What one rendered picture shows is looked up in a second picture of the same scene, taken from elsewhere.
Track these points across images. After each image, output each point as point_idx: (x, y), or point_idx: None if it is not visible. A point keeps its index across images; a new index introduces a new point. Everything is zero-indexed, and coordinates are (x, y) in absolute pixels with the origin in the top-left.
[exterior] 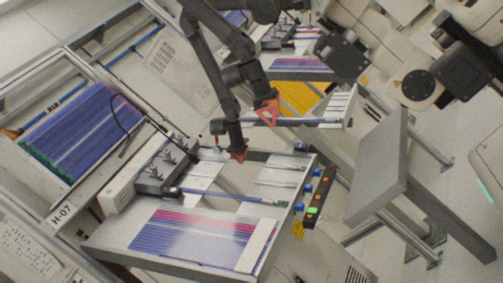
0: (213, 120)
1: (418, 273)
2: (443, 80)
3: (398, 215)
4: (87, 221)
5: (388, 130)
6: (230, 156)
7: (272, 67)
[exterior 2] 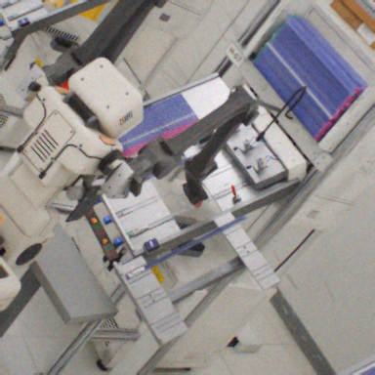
0: None
1: (61, 374)
2: None
3: None
4: None
5: (61, 279)
6: (219, 207)
7: (373, 373)
